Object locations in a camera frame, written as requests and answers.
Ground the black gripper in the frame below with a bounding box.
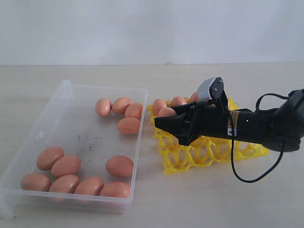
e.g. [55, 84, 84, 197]
[154, 91, 234, 145]

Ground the brown egg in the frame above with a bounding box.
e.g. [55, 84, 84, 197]
[157, 107, 177, 117]
[105, 156, 134, 178]
[49, 174, 80, 194]
[51, 155, 81, 178]
[74, 176, 104, 196]
[95, 98, 112, 117]
[124, 103, 143, 120]
[99, 181, 131, 198]
[20, 172, 52, 191]
[112, 97, 132, 114]
[117, 117, 141, 135]
[36, 146, 64, 171]

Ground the brown egg packed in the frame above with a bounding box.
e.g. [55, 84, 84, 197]
[170, 96, 187, 107]
[190, 92, 200, 102]
[152, 98, 167, 116]

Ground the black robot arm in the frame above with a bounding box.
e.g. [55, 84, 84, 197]
[154, 90, 304, 152]

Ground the yellow plastic egg tray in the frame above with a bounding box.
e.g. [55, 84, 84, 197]
[147, 104, 269, 175]

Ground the clear plastic bin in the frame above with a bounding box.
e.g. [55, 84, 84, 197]
[0, 80, 148, 219]

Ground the black camera cable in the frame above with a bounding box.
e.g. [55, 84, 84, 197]
[229, 93, 295, 183]

